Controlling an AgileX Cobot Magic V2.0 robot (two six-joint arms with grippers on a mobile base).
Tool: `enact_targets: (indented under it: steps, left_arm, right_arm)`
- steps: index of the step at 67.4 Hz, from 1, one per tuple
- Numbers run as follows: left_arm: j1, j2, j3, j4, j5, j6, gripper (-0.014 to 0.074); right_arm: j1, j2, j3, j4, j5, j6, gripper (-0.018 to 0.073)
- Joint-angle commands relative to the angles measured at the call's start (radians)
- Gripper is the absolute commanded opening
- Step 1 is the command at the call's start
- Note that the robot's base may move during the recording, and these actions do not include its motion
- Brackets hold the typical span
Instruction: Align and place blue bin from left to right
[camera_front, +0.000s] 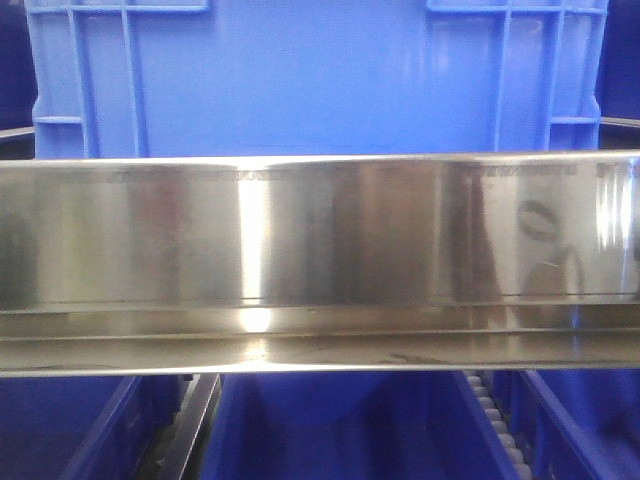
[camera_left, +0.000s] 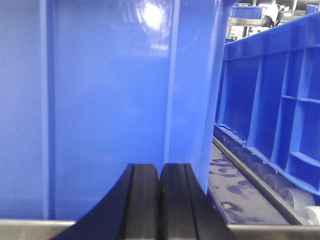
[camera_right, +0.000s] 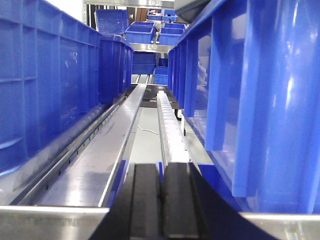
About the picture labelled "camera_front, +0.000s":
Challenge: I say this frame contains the dark blue bin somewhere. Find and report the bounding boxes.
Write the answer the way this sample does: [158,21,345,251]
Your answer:
[200,371,518,479]
[1,1,37,130]
[596,1,639,122]
[485,369,639,479]
[1,375,192,479]

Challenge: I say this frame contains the light blue plastic bin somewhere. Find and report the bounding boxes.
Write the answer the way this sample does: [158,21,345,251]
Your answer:
[25,1,608,159]

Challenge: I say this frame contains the dark blue upper left bin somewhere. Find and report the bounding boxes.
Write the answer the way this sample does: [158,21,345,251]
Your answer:
[1,1,37,130]

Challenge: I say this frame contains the white roller conveyor track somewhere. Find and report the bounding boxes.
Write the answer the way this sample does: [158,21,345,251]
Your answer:
[463,370,533,480]

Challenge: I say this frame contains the dark blue lower right bin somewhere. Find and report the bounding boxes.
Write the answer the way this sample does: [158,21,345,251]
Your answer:
[485,369,639,479]

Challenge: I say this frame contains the metal lower left guide rail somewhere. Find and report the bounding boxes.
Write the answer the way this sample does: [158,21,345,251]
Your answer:
[135,374,221,479]

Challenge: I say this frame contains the stainless steel shelf front rail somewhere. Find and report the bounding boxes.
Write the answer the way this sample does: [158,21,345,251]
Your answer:
[1,150,639,377]

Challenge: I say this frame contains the dark blue lower left bin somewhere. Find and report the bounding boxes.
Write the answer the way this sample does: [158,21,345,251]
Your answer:
[1,375,192,479]

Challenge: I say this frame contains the dark blue lower middle bin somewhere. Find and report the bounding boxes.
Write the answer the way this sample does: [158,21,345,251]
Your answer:
[200,371,518,479]

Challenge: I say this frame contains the dark blue upper right bin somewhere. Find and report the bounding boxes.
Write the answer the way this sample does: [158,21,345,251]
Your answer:
[596,1,639,122]

